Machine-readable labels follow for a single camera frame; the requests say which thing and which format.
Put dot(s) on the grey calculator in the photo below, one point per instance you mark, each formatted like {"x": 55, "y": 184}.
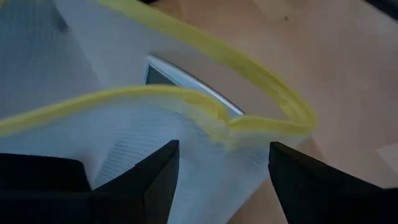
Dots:
{"x": 174, "y": 77}

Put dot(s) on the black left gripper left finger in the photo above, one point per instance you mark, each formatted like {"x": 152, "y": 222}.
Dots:
{"x": 149, "y": 193}

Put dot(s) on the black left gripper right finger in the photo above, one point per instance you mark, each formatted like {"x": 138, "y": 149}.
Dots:
{"x": 311, "y": 193}

